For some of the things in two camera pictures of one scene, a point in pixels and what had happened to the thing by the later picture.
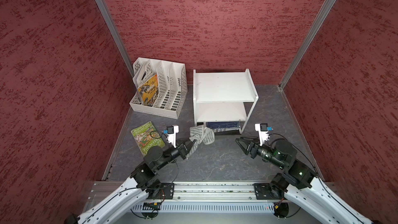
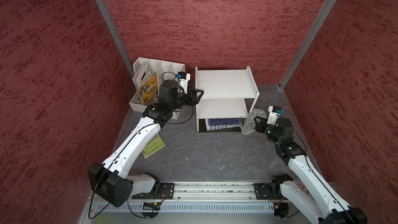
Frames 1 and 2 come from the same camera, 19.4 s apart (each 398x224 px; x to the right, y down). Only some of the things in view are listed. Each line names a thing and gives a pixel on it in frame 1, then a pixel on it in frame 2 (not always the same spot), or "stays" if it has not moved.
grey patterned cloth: [201, 134] to [249, 125]
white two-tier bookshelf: [220, 97] stays
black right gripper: [252, 148] to [259, 124]
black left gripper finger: [187, 145] to [198, 98]
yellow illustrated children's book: [148, 92] stays
